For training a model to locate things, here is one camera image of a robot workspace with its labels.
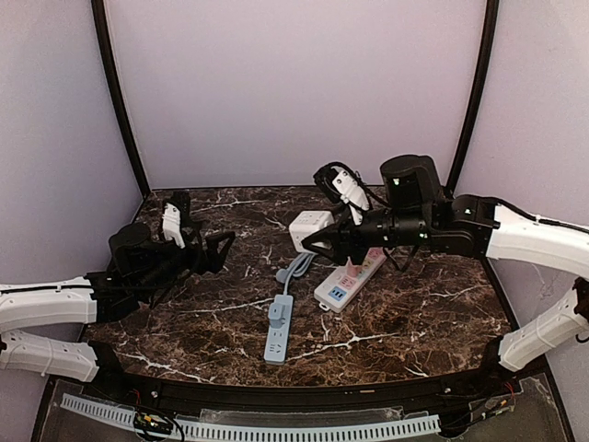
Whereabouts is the blue power strip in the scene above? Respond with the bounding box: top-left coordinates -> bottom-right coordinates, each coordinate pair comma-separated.
264,295 -> 294,365

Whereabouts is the small circuit board left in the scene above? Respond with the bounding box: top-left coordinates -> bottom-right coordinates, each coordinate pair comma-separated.
133,412 -> 174,435

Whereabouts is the black front rail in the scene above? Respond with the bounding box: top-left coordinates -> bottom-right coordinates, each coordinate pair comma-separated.
46,369 -> 520,415

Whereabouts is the left black frame post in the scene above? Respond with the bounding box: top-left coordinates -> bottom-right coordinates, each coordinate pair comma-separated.
90,0 -> 151,199

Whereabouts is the white cube socket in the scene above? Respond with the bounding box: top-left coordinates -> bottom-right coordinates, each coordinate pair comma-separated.
289,210 -> 334,253

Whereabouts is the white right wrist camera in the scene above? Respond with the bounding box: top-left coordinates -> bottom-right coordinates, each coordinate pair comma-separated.
332,169 -> 370,226

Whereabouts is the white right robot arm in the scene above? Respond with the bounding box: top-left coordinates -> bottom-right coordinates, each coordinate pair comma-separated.
302,155 -> 588,373

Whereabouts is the white slotted cable duct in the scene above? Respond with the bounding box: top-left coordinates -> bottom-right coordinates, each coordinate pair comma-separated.
60,393 -> 441,441

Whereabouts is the white multicolour power strip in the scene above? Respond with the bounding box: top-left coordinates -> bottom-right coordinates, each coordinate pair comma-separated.
314,248 -> 386,313

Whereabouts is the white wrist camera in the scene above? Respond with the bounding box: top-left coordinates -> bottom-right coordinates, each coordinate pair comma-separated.
332,169 -> 370,226
161,203 -> 185,249

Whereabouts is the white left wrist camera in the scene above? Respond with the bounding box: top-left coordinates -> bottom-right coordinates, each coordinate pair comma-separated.
161,203 -> 185,249

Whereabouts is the black frame post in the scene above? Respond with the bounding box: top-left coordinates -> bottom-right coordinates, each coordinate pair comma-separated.
445,0 -> 500,194
90,0 -> 151,199

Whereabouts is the blue plug adapter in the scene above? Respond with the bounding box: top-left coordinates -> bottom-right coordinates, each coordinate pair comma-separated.
268,302 -> 284,329

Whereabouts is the right black frame post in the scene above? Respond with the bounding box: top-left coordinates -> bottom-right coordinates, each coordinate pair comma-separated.
445,0 -> 500,194

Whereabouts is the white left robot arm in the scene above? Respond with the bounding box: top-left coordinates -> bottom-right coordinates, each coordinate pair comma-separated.
1,192 -> 236,382

